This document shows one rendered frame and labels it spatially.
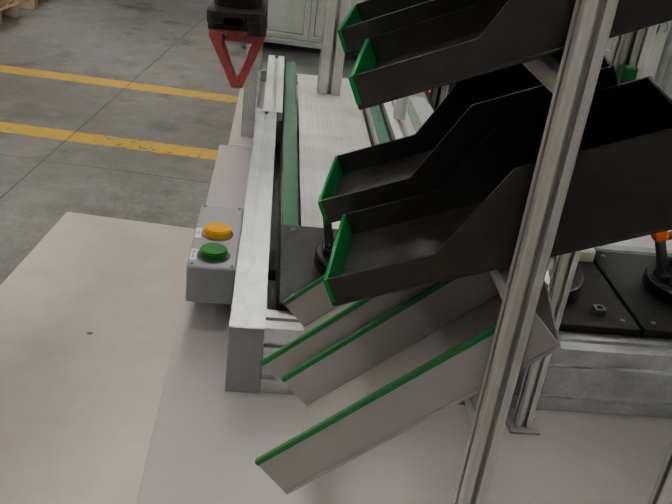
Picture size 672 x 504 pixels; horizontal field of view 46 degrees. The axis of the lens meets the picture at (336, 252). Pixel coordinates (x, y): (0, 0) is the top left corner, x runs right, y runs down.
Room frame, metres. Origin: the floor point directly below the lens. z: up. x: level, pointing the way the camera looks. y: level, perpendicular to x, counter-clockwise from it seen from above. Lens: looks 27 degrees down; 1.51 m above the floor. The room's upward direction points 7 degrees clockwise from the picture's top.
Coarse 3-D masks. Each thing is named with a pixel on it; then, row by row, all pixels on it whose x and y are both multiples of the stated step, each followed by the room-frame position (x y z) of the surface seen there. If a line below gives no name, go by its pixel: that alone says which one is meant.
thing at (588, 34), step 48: (576, 0) 0.52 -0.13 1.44; (576, 48) 0.50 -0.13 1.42; (624, 48) 0.84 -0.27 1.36; (576, 96) 0.51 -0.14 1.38; (576, 144) 0.50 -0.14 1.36; (528, 240) 0.50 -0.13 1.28; (528, 288) 0.51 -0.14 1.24; (528, 336) 0.50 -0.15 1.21; (528, 384) 0.84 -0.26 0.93; (480, 432) 0.50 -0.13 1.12; (528, 432) 0.83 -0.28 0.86; (480, 480) 0.51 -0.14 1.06
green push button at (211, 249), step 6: (204, 246) 1.02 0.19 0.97; (210, 246) 1.02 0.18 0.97; (216, 246) 1.03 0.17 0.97; (222, 246) 1.03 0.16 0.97; (204, 252) 1.00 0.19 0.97; (210, 252) 1.00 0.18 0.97; (216, 252) 1.01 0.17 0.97; (222, 252) 1.01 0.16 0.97; (204, 258) 1.00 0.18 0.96; (210, 258) 1.00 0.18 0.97; (216, 258) 1.00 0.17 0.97; (222, 258) 1.01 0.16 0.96
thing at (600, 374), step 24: (288, 312) 0.89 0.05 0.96; (264, 336) 0.85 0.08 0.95; (288, 336) 0.85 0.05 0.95; (576, 336) 0.93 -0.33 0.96; (600, 336) 0.93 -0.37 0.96; (624, 336) 0.94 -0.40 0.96; (552, 360) 0.89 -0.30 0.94; (576, 360) 0.89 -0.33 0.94; (600, 360) 0.89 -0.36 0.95; (624, 360) 0.90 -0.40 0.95; (648, 360) 0.90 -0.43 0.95; (264, 384) 0.85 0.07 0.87; (552, 384) 0.89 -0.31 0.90; (576, 384) 0.89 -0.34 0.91; (600, 384) 0.90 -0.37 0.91; (624, 384) 0.90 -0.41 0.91; (648, 384) 0.90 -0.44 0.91; (552, 408) 0.89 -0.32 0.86; (576, 408) 0.89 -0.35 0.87; (600, 408) 0.90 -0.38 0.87; (624, 408) 0.90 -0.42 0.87; (648, 408) 0.90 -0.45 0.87
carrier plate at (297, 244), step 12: (288, 228) 1.12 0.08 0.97; (300, 228) 1.13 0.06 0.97; (312, 228) 1.13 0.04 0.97; (288, 240) 1.08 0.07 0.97; (300, 240) 1.08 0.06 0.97; (312, 240) 1.09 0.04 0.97; (288, 252) 1.04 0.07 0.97; (300, 252) 1.04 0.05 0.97; (312, 252) 1.05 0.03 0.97; (288, 264) 1.00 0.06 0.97; (300, 264) 1.01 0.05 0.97; (312, 264) 1.01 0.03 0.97; (288, 276) 0.97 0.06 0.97; (300, 276) 0.97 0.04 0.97; (312, 276) 0.98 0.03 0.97; (288, 288) 0.94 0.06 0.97; (300, 288) 0.94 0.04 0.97
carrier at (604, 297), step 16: (592, 256) 1.14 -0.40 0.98; (576, 272) 1.06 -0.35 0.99; (592, 272) 1.11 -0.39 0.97; (576, 288) 1.01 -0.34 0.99; (592, 288) 1.05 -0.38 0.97; (608, 288) 1.06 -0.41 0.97; (576, 304) 1.00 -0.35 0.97; (608, 304) 1.01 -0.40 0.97; (576, 320) 0.95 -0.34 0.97; (592, 320) 0.96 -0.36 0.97; (608, 320) 0.96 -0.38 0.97; (624, 320) 0.97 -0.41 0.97
